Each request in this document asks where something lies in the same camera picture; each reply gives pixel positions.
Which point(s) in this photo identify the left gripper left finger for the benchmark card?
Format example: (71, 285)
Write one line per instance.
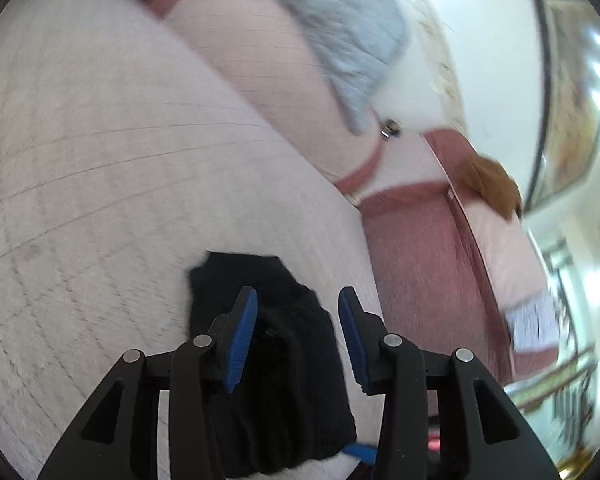
(114, 434)

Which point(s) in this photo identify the red pink side cushion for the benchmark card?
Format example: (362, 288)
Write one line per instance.
(447, 266)

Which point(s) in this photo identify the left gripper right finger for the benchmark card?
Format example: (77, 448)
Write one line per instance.
(444, 417)

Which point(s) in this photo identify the brown plush toy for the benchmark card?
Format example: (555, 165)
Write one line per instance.
(487, 178)

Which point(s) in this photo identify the pink checked bolster pillow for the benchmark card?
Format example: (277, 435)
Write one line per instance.
(257, 47)

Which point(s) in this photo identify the framed wall picture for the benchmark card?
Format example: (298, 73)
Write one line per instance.
(570, 124)

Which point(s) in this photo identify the black pants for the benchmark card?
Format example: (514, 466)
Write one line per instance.
(291, 404)

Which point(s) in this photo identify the grey quilted blanket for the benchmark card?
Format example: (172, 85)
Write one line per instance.
(356, 42)

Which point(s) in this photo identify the pink quilted bed mattress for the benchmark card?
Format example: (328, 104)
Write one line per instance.
(124, 160)

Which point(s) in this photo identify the small dark metal clip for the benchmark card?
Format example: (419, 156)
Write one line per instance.
(390, 129)

